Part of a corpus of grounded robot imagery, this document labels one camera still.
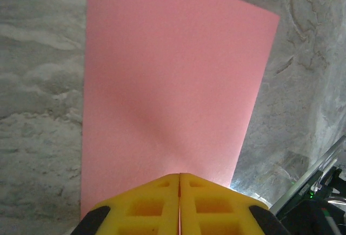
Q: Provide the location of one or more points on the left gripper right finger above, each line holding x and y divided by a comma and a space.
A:
216, 210

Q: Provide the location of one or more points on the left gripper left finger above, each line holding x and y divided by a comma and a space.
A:
146, 210

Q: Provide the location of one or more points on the pink paper sheet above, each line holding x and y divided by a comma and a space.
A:
173, 70

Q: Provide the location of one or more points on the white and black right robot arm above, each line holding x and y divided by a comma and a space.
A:
305, 216

